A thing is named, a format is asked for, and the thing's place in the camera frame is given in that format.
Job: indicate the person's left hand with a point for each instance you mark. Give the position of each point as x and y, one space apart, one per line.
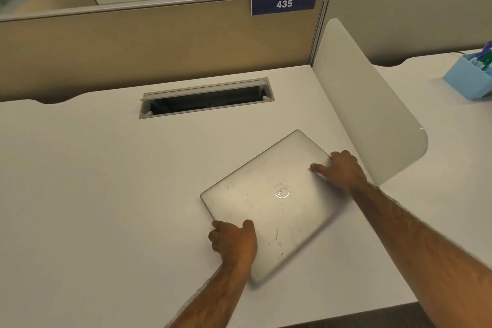
235 243

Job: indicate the person's right hand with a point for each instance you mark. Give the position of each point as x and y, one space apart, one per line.
346 172

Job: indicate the person's left thumb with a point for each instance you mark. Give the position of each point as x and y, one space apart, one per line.
248 226

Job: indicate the person's right thumb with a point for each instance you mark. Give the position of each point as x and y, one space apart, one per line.
321 168

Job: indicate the silver laptop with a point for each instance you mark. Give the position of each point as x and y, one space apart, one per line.
269 201

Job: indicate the person's left forearm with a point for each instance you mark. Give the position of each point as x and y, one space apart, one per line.
209 297

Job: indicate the person's right forearm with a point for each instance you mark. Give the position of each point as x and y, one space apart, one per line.
426 254

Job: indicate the white curved desk divider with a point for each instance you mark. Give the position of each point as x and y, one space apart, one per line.
365 108

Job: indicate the blue desk number sign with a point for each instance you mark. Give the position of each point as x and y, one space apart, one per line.
284 3

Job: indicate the light blue desk organizer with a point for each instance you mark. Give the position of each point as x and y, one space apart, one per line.
467 80

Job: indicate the beige cubicle partition panel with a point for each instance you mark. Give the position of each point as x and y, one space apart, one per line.
415 20
153 47

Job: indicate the pens in organizer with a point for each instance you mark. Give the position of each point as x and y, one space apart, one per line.
485 56

